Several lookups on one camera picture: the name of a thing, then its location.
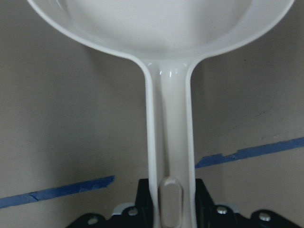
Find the beige plastic dustpan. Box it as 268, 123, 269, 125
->
29, 0, 293, 228

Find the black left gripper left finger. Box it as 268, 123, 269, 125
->
68, 179, 153, 228

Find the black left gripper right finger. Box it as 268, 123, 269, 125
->
195, 179, 299, 228

